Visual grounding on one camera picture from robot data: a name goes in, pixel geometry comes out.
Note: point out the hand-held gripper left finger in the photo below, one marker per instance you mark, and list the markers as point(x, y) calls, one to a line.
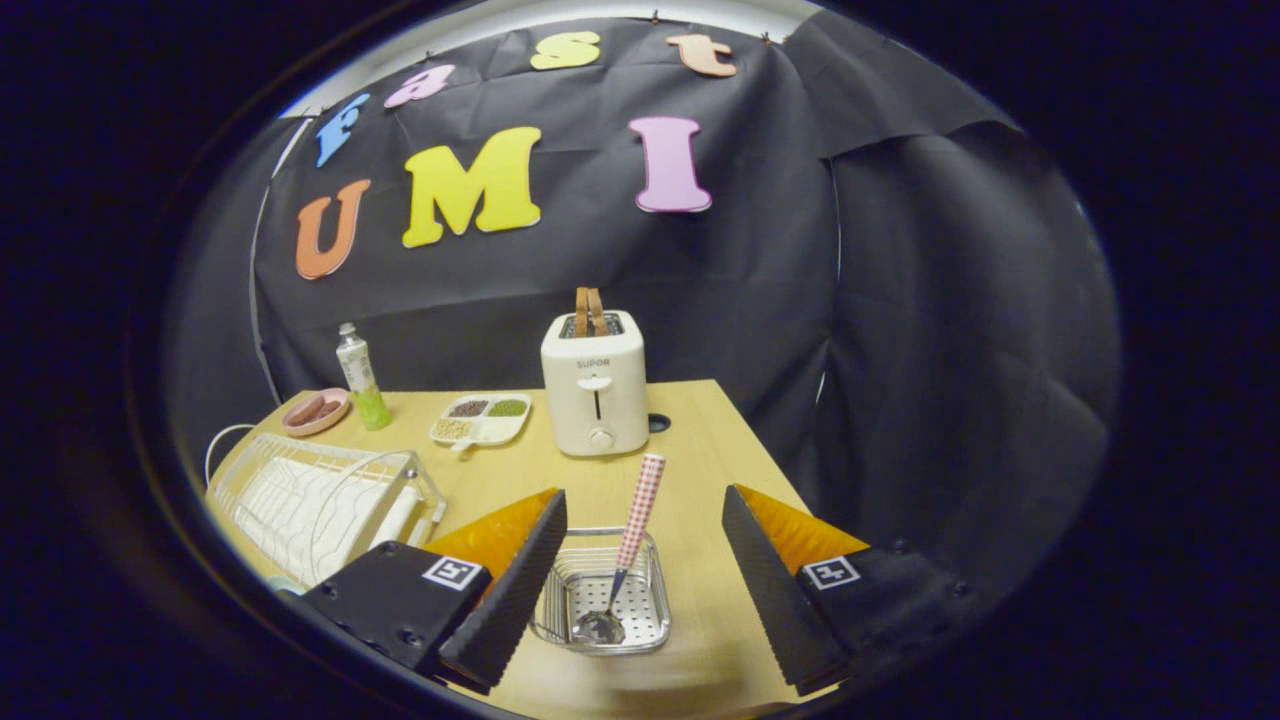
point(515, 590)

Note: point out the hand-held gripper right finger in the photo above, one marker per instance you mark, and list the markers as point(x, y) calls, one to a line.
point(775, 590)

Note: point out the light green plate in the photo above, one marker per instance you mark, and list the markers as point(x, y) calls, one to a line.
point(285, 586)

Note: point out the pink oval plate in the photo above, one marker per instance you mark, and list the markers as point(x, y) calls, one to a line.
point(320, 426)

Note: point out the white divided bean tray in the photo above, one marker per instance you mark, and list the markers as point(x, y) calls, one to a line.
point(480, 428)

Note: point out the white toaster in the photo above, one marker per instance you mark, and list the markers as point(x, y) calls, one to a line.
point(595, 400)

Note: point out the brown meat piece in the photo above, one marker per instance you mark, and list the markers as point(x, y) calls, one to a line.
point(330, 408)
point(303, 411)

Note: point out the green drink bottle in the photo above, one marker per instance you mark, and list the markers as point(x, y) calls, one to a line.
point(358, 375)

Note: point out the toasted bread slice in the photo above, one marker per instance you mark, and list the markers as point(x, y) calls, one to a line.
point(582, 312)
point(598, 312)

